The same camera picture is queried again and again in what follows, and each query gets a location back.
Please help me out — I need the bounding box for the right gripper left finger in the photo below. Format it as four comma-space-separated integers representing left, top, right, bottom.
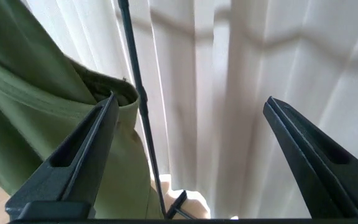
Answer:
4, 92, 120, 220

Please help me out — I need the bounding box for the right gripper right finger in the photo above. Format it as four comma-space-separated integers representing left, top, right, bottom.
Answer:
262, 96, 358, 218

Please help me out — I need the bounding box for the green shirt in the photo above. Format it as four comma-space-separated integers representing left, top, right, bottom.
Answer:
0, 0, 165, 220

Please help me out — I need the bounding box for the black clothes rack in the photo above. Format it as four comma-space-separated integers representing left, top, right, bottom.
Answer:
117, 0, 197, 220

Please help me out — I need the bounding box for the beige curtain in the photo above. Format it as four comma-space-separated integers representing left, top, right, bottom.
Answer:
20, 0, 358, 220

